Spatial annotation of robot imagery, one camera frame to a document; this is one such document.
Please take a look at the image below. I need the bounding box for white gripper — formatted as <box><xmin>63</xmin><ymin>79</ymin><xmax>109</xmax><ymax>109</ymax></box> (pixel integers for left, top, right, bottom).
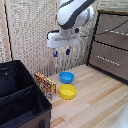
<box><xmin>46</xmin><ymin>29</ymin><xmax>81</xmax><ymax>58</ymax></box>

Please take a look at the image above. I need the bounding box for red yellow cereal bar box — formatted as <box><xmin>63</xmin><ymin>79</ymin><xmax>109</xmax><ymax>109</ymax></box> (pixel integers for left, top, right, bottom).
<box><xmin>34</xmin><ymin>72</ymin><xmax>58</xmax><ymax>101</ymax></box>

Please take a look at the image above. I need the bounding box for blue plastic bowl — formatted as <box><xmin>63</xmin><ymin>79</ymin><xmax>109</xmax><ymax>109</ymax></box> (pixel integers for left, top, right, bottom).
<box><xmin>59</xmin><ymin>71</ymin><xmax>75</xmax><ymax>85</ymax></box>

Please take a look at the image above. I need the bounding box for beige woven folding screen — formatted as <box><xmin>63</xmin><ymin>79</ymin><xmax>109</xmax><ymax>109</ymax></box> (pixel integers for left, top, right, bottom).
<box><xmin>0</xmin><ymin>0</ymin><xmax>128</xmax><ymax>82</ymax></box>

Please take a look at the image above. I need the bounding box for yellow plastic bowl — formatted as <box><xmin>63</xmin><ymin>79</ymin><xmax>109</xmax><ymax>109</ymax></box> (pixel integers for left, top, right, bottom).
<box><xmin>58</xmin><ymin>83</ymin><xmax>78</xmax><ymax>101</ymax></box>

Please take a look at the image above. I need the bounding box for brown drawer cabinet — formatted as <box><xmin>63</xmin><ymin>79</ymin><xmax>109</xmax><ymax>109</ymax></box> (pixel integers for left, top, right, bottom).
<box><xmin>86</xmin><ymin>9</ymin><xmax>128</xmax><ymax>83</ymax></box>

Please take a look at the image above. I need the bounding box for black fabric storage box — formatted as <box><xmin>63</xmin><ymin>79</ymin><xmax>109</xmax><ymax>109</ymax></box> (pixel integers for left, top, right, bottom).
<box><xmin>0</xmin><ymin>59</ymin><xmax>53</xmax><ymax>128</ymax></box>

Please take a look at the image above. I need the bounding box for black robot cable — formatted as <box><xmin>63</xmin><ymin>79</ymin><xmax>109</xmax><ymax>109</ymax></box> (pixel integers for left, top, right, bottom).
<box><xmin>79</xmin><ymin>18</ymin><xmax>128</xmax><ymax>38</ymax></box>

